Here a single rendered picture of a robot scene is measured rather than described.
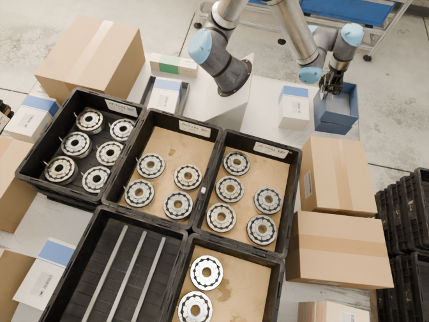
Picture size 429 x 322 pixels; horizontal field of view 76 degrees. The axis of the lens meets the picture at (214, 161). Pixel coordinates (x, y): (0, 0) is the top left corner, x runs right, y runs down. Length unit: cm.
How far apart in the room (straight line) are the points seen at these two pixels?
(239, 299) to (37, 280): 64
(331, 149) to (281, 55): 175
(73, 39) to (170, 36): 151
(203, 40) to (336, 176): 71
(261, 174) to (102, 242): 61
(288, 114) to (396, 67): 205
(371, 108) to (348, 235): 180
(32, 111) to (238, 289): 108
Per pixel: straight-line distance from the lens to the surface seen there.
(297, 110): 133
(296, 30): 93
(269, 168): 108
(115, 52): 135
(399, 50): 343
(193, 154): 107
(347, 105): 147
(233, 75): 116
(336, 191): 110
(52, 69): 136
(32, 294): 110
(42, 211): 126
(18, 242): 126
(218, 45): 113
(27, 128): 136
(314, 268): 99
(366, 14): 286
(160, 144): 110
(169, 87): 132
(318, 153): 115
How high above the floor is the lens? 177
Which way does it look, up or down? 62 degrees down
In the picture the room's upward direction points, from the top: 9 degrees clockwise
